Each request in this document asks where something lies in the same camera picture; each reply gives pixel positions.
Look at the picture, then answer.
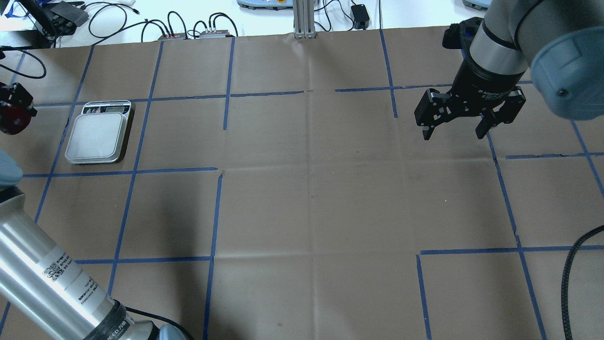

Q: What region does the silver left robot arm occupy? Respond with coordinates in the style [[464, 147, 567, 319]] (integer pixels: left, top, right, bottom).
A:
[[0, 152, 192, 340]]

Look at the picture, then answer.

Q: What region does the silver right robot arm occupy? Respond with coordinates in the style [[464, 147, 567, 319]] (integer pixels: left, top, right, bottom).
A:
[[414, 0, 604, 140]]

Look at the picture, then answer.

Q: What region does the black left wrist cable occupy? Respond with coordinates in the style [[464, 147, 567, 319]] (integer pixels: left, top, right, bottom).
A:
[[0, 46, 47, 79]]

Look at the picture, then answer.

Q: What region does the aluminium frame post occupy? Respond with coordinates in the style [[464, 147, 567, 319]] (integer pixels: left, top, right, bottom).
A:
[[293, 0, 317, 40]]

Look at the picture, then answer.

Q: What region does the red yellow mango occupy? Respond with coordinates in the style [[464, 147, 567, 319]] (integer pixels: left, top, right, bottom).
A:
[[0, 105, 32, 135]]

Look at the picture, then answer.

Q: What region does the black power adapter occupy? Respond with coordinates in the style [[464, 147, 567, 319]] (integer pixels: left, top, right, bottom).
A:
[[350, 4, 370, 30]]

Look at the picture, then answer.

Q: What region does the brown cardboard table cover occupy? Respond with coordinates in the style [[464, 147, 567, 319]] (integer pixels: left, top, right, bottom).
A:
[[1, 27, 603, 340]]

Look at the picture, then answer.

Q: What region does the silver digital kitchen scale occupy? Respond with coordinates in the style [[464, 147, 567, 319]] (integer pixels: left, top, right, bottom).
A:
[[64, 100, 134, 164]]

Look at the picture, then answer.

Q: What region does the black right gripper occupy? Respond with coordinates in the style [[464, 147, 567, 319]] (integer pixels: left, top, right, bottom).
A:
[[414, 61, 526, 141]]

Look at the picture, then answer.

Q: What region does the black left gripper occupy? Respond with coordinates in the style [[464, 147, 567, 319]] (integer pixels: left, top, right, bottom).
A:
[[0, 82, 37, 118]]

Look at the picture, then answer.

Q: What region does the black braided cable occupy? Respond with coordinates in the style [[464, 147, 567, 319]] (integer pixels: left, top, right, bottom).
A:
[[561, 224, 604, 340]]

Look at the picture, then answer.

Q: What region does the small grey usb hub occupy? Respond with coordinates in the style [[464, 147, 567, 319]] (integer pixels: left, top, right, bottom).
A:
[[198, 30, 233, 39]]

